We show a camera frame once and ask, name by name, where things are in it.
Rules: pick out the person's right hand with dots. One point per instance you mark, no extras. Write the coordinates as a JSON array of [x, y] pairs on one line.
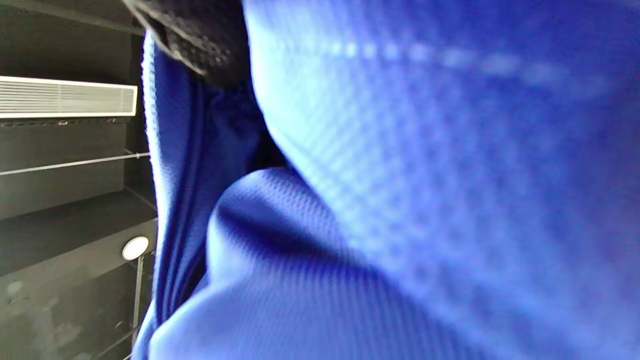
[[205, 35]]

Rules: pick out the blue t-shirt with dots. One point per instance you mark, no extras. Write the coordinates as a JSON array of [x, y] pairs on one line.
[[425, 200]]

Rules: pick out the white ceiling air vent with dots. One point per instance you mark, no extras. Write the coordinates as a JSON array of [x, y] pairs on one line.
[[65, 97]]

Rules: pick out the thin metal ceiling rod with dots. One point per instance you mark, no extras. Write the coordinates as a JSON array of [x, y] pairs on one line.
[[75, 164]]

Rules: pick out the round ceiling light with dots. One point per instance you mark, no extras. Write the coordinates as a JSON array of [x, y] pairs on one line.
[[135, 248]]

